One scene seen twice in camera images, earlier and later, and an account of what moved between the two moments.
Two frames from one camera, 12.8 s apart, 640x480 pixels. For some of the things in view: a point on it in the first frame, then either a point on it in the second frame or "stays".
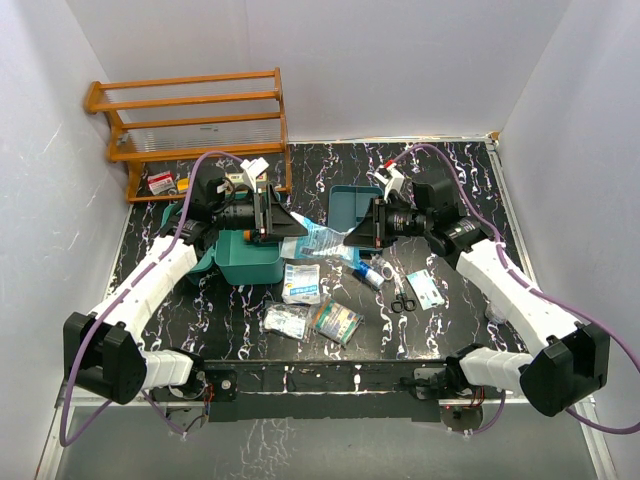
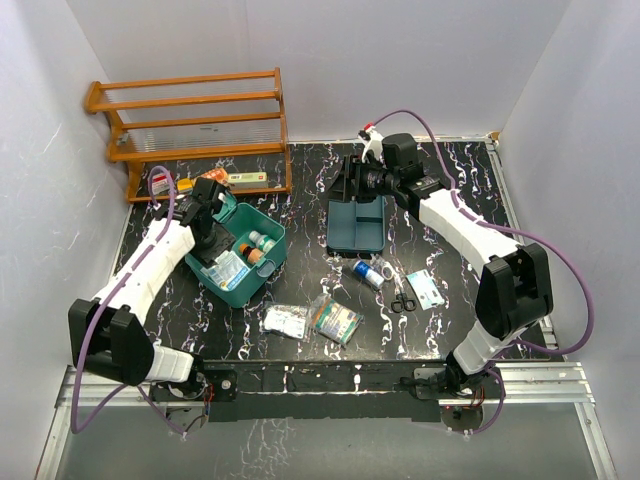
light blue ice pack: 321,242 -> 228,271
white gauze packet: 285,318 stays
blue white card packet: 426,289 stays
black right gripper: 364,235 -> 341,190
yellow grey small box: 182,184 stays
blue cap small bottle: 365,273 stays
